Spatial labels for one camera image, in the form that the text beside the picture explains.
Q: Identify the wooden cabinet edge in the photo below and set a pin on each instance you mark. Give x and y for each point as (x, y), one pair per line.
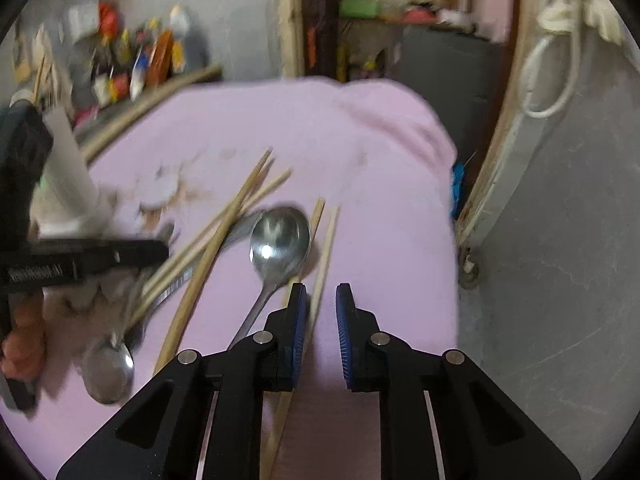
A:
(501, 130)

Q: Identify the pink blanket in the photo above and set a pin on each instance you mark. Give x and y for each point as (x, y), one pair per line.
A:
(350, 160)

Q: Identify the white packet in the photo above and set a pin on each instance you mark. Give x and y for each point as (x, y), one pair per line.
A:
(137, 77)

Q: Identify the caster wheel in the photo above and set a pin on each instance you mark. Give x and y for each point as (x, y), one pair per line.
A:
(471, 272)

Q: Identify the steel fork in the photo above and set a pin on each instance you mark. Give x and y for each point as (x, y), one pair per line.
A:
(240, 227)

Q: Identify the dark sauce bottle red label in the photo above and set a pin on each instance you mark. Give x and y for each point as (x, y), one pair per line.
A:
(117, 85)

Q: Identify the grey board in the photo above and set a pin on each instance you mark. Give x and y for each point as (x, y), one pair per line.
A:
(450, 75)

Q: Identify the green box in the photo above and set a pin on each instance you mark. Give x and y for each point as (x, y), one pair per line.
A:
(357, 6)

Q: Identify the person's left hand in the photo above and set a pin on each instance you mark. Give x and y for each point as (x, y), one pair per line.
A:
(20, 355)

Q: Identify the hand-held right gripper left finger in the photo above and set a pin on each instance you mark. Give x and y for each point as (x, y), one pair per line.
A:
(300, 330)

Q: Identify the pink bag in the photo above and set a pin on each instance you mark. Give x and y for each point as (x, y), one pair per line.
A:
(425, 14)

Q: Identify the orange packet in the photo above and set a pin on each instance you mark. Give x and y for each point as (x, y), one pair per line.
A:
(160, 57)

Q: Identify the yellow canister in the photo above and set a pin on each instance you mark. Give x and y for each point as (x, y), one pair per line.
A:
(342, 65)

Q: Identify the red plastic bag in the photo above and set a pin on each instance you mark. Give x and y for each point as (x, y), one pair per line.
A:
(107, 17)

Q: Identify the white rubber glove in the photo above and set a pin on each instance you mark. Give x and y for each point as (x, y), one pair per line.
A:
(605, 15)

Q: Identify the blue plastic bag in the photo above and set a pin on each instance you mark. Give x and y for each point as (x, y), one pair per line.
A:
(457, 190)

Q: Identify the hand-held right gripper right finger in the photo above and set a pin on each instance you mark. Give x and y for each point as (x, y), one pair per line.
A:
(344, 335)

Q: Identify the large brown jug yellow cap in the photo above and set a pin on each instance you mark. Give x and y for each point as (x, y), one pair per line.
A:
(179, 25)

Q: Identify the dark brown door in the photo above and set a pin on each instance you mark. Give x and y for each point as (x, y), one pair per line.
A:
(320, 10)

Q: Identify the wooden door frame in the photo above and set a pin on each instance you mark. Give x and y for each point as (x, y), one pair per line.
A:
(290, 20)

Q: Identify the white utensil holder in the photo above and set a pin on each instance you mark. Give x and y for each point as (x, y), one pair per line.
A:
(65, 175)

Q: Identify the wooden chopstick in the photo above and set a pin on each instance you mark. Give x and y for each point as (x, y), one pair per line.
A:
(312, 230)
(272, 183)
(325, 255)
(210, 265)
(192, 255)

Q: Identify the large steel spoon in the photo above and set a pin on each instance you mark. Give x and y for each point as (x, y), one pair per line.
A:
(280, 245)

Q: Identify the small steel spoon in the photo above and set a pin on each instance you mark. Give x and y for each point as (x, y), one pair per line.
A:
(107, 372)

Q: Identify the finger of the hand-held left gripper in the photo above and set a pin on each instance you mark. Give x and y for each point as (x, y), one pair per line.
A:
(125, 255)

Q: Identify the white wall box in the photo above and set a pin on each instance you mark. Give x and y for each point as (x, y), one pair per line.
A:
(82, 16)

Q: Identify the white cloth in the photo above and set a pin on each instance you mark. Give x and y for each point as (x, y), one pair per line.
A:
(557, 17)

